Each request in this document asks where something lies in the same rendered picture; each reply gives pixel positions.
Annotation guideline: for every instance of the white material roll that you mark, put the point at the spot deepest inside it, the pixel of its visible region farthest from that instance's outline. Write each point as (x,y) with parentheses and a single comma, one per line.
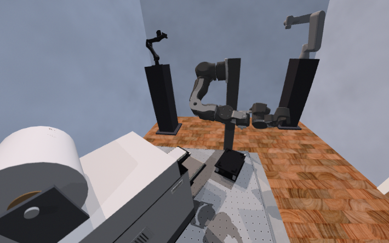
(35,158)

